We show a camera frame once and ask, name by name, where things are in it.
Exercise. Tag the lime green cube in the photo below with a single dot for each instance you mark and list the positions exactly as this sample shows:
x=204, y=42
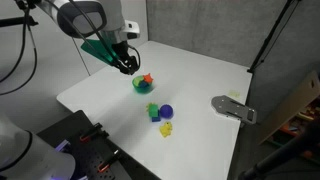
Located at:
x=137, y=80

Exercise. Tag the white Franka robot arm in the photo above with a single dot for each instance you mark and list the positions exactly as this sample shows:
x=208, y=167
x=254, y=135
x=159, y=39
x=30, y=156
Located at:
x=86, y=15

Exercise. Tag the pale yellow sticker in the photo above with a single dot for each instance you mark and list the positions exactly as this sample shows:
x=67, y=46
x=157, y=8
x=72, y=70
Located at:
x=234, y=94

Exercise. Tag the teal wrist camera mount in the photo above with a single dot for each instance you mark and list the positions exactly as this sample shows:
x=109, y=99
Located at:
x=96, y=50

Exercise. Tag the purple lit bracket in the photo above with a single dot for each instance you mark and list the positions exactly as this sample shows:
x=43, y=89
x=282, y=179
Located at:
x=63, y=146

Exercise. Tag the black tripod pole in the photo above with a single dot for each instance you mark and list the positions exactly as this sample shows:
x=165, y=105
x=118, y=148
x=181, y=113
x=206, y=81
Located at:
x=270, y=35

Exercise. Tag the grey metal bracket plate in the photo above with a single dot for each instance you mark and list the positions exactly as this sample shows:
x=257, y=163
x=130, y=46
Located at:
x=233, y=108

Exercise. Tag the green bowl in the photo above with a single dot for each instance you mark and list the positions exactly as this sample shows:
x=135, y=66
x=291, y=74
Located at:
x=143, y=88

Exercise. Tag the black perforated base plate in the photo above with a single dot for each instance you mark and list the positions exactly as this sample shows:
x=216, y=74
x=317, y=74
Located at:
x=83, y=156

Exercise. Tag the thick black tripod leg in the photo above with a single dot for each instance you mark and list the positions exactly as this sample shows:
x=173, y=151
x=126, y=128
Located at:
x=283, y=153

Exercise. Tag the dark blue block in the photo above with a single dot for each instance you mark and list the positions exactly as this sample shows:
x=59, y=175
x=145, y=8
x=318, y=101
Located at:
x=143, y=84

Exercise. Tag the yellow animal toy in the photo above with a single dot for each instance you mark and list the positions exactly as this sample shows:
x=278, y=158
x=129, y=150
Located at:
x=166, y=129

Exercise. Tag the brown cardboard board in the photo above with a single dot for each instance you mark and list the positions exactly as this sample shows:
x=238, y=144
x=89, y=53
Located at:
x=293, y=100

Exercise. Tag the colourful toy box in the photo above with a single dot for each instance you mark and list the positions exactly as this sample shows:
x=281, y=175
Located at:
x=301, y=128

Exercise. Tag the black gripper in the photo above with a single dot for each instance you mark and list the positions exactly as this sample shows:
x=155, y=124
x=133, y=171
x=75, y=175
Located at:
x=124, y=51

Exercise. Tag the yellow spiky toy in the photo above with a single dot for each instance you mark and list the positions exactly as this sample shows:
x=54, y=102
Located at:
x=148, y=106

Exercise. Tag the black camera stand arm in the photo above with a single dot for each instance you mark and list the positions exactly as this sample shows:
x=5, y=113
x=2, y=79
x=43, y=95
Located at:
x=16, y=21

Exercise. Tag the orange toy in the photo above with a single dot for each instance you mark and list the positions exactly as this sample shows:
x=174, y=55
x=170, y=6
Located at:
x=147, y=78

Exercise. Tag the black and red clamp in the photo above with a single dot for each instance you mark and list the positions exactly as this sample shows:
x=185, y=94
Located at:
x=91, y=132
x=109, y=160

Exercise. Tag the purple ball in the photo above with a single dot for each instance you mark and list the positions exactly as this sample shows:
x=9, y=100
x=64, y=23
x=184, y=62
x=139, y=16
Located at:
x=166, y=111

